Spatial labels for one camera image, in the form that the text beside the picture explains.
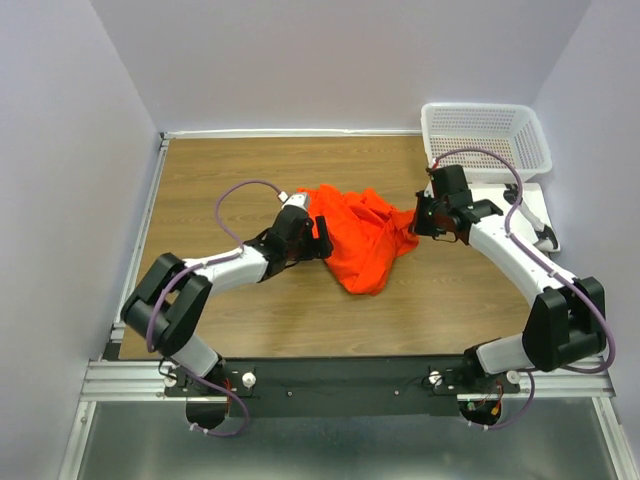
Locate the orange t shirt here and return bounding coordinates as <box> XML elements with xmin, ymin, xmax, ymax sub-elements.
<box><xmin>298</xmin><ymin>184</ymin><xmax>419</xmax><ymax>296</ymax></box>

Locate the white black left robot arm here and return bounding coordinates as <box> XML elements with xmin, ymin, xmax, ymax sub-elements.
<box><xmin>120</xmin><ymin>204</ymin><xmax>333</xmax><ymax>395</ymax></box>

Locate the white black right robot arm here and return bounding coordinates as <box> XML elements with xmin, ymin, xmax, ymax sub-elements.
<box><xmin>410</xmin><ymin>165</ymin><xmax>607</xmax><ymax>392</ymax></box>

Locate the white plastic mesh basket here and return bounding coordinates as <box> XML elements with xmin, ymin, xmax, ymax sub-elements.
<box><xmin>421</xmin><ymin>102</ymin><xmax>553</xmax><ymax>184</ymax></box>

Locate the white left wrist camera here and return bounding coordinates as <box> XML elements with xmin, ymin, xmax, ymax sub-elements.
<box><xmin>277</xmin><ymin>191</ymin><xmax>311</xmax><ymax>211</ymax></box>

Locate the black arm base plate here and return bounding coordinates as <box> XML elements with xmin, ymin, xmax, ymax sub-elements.
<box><xmin>164</xmin><ymin>355</ymin><xmax>520</xmax><ymax>427</ymax></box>

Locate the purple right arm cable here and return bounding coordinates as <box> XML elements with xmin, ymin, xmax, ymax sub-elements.
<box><xmin>433</xmin><ymin>148</ymin><xmax>617</xmax><ymax>431</ymax></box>

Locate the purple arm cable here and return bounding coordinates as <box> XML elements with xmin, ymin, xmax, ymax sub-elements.
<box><xmin>433</xmin><ymin>148</ymin><xmax>617</xmax><ymax>431</ymax></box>
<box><xmin>144</xmin><ymin>179</ymin><xmax>286</xmax><ymax>439</ymax></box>

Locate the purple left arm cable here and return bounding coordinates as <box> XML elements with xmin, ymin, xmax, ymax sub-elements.
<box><xmin>144</xmin><ymin>179</ymin><xmax>286</xmax><ymax>439</ymax></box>

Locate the aluminium front frame rail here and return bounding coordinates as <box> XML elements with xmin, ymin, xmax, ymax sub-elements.
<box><xmin>80</xmin><ymin>361</ymin><xmax>616</xmax><ymax>402</ymax></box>

